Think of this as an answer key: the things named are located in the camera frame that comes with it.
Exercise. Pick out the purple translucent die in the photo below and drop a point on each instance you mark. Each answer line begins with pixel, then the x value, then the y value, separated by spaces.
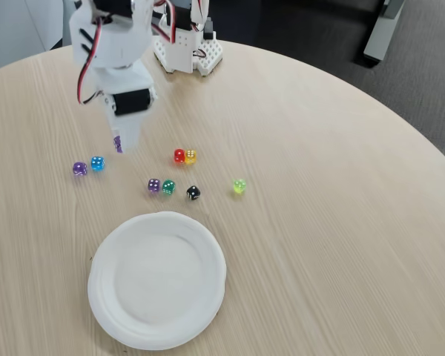
pixel 117 144
pixel 79 168
pixel 154 185

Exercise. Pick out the white paper plate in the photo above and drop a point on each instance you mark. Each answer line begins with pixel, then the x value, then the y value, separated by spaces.
pixel 157 280

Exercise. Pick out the blue translucent die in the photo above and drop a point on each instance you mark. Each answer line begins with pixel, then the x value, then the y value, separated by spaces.
pixel 98 163

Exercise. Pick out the red translucent die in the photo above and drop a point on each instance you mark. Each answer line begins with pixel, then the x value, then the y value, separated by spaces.
pixel 179 155

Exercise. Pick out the orange translucent die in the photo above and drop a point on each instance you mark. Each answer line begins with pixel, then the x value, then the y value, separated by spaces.
pixel 191 157

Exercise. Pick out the black die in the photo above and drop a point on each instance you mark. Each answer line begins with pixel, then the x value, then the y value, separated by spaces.
pixel 193 193

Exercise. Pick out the white cabinet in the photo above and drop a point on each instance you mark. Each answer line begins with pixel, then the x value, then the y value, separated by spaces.
pixel 11 29

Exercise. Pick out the lime green translucent die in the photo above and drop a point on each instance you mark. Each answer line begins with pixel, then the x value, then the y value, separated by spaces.
pixel 239 185

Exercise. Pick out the black seat cushion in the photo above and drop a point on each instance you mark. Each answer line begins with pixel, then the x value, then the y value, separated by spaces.
pixel 319 3

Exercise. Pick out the grey desk leg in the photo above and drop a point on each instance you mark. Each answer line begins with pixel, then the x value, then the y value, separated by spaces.
pixel 380 33

